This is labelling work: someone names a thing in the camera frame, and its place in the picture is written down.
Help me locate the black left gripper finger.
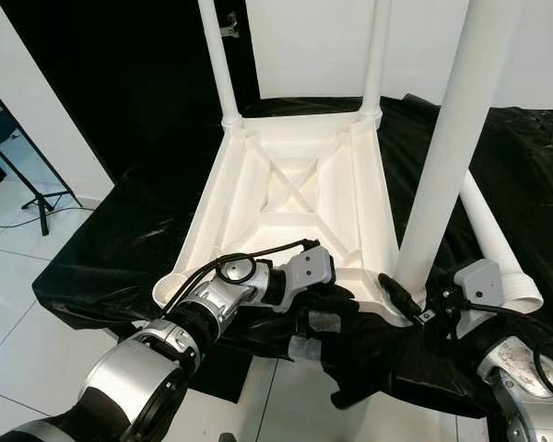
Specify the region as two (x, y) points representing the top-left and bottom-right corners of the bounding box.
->
(318, 285), (359, 318)

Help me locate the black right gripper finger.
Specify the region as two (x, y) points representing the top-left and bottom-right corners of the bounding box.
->
(378, 273), (420, 321)

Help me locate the black tripod stand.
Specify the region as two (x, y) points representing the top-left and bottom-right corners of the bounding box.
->
(0, 101), (84, 236)

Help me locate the black shiny table cover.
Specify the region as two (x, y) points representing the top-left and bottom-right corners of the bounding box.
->
(32, 92), (553, 411)

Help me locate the white work table frame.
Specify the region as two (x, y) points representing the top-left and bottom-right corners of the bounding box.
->
(290, 313), (342, 366)

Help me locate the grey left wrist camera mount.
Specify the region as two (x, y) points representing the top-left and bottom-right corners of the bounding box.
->
(281, 245), (335, 310)

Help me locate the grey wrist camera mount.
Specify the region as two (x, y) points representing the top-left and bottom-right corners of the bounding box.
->
(452, 258), (504, 337)
(281, 245), (335, 310)

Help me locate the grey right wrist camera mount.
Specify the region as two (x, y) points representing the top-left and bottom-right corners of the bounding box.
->
(452, 258), (504, 337)

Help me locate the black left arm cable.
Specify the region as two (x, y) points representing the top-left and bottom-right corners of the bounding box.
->
(175, 238), (319, 314)

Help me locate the silver door handle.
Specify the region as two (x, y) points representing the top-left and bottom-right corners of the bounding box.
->
(219, 11), (242, 40)

